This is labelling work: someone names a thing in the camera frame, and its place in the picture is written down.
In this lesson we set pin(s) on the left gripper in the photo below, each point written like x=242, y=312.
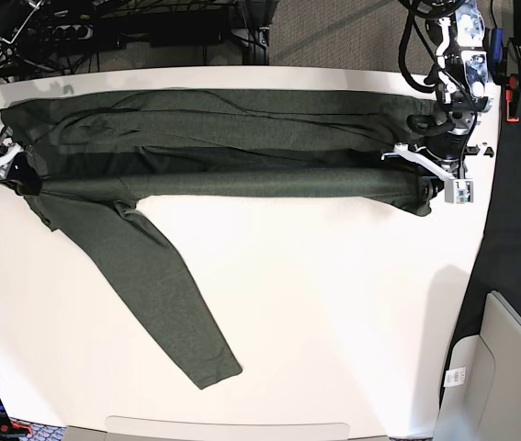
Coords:
x=442, y=156

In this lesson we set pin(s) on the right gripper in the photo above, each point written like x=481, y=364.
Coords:
x=15, y=171

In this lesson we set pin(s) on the dark green long-sleeve shirt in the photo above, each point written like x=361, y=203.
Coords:
x=98, y=155

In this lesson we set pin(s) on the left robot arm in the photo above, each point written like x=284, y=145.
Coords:
x=453, y=34

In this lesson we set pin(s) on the red clamp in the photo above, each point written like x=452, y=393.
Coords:
x=512, y=96

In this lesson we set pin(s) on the beige plastic bin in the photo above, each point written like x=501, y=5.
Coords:
x=482, y=387

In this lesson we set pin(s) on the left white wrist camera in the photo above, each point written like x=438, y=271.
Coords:
x=459, y=191

